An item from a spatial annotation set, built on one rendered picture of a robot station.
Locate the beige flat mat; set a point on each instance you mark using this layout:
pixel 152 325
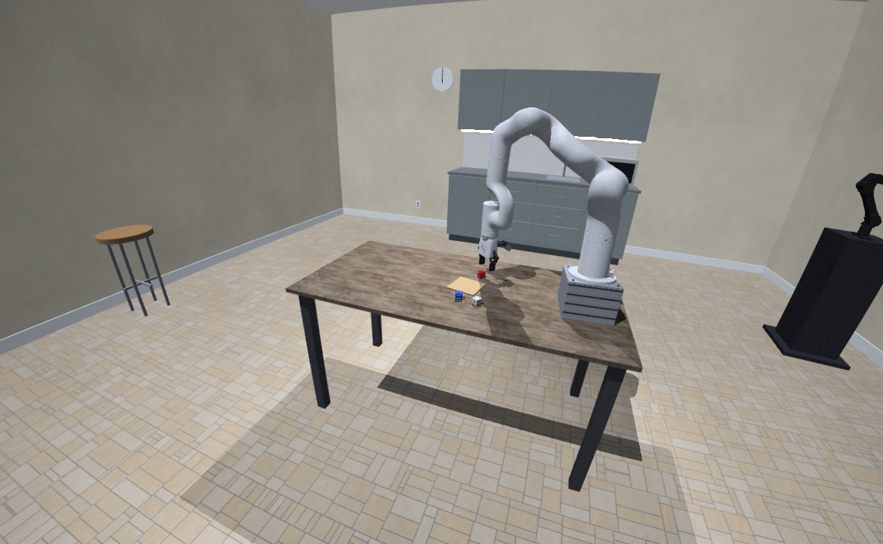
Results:
pixel 466 285

